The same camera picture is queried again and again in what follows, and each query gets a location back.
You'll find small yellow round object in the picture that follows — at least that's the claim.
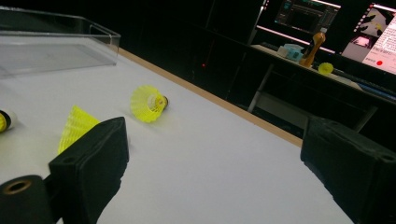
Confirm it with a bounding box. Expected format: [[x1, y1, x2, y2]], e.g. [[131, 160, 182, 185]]
[[318, 62, 334, 77]]

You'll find desk with grey metal legs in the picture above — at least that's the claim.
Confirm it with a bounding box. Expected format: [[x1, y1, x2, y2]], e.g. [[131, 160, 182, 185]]
[[247, 43, 396, 133]]

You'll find light blue box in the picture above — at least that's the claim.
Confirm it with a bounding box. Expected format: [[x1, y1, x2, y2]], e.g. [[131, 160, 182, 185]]
[[276, 43, 305, 63]]

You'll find bright computer monitor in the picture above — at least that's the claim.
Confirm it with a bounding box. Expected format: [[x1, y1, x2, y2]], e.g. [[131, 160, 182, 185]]
[[341, 2, 396, 77]]

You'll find dark computer monitor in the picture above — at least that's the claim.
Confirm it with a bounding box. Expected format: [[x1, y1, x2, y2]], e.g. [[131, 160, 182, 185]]
[[274, 0, 342, 35]]

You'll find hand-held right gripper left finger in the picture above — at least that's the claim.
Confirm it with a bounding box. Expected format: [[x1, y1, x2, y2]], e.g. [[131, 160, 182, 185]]
[[48, 116, 130, 224]]

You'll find clear plastic tray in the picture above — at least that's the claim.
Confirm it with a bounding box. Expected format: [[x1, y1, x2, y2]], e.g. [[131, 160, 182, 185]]
[[0, 7, 121, 78]]

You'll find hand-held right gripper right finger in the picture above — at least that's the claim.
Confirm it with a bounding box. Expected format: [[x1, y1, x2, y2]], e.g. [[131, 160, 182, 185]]
[[300, 115, 396, 224]]

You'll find yellow shuttlecock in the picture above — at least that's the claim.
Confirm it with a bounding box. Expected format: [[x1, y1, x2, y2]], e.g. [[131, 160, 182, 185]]
[[0, 108, 17, 133], [57, 105, 101, 156], [130, 85, 170, 124]]

